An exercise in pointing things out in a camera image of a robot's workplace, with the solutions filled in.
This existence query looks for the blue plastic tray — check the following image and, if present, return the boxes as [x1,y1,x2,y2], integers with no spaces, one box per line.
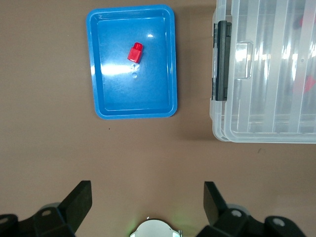
[85,4,178,120]

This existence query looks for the clear ribbed box lid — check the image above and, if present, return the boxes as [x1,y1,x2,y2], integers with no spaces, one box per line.
[223,0,316,144]

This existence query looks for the black box latch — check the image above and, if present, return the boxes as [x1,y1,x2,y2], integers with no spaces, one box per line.
[214,20,233,102]

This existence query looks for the red block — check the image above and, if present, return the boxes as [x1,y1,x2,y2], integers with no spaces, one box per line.
[127,42,144,64]

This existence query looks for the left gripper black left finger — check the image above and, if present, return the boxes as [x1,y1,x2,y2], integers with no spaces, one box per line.
[0,180,93,237]

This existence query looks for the clear plastic storage box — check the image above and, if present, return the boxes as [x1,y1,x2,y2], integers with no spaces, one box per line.
[209,0,316,144]

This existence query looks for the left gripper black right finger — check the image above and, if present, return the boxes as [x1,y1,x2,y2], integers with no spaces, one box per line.
[197,181,307,237]

